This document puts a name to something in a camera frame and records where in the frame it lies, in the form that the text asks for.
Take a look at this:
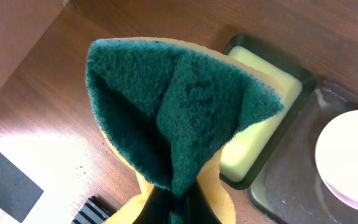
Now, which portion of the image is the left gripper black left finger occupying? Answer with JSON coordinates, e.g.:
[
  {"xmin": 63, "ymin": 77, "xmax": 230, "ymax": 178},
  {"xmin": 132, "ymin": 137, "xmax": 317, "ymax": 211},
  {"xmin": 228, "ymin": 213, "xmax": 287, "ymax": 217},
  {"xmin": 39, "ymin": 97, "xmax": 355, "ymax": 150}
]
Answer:
[{"xmin": 133, "ymin": 187, "xmax": 173, "ymax": 224}]

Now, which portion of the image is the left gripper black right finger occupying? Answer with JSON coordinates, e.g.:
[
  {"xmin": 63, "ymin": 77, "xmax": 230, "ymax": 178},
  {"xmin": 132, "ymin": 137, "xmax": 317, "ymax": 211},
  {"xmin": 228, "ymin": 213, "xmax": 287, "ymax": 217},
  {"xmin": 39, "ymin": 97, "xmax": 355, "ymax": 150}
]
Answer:
[{"xmin": 184, "ymin": 181, "xmax": 221, "ymax": 224}]

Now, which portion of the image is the green and yellow sponge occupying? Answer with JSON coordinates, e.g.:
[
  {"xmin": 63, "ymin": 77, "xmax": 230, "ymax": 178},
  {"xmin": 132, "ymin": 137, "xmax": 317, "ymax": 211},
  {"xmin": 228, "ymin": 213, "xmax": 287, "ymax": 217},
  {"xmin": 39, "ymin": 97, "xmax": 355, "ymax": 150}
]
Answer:
[{"xmin": 85, "ymin": 37, "xmax": 283, "ymax": 223}]

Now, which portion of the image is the white plate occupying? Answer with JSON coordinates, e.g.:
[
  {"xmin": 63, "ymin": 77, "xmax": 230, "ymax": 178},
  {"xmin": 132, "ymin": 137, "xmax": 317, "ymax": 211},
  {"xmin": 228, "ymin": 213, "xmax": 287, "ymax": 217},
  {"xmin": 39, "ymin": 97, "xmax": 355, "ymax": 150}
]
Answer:
[{"xmin": 315, "ymin": 110, "xmax": 358, "ymax": 210}]

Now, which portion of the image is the small black soapy water tray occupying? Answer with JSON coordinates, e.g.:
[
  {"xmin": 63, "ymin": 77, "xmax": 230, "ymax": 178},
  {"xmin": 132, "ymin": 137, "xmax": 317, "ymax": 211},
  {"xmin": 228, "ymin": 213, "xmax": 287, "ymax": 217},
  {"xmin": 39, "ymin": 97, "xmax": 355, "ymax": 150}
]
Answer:
[{"xmin": 220, "ymin": 34, "xmax": 316, "ymax": 190}]

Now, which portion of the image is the large dark brown tray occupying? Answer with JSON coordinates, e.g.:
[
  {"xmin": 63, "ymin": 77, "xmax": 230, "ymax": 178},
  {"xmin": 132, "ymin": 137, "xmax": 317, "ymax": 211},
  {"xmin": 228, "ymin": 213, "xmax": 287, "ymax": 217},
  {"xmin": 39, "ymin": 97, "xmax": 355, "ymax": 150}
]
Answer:
[{"xmin": 248, "ymin": 81, "xmax": 358, "ymax": 224}]

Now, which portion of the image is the dark grey pad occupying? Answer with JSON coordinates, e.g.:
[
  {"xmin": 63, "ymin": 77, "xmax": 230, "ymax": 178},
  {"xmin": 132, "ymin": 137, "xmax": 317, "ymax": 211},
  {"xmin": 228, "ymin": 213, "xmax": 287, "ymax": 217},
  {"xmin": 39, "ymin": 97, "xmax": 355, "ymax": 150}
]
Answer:
[{"xmin": 0, "ymin": 153, "xmax": 44, "ymax": 223}]

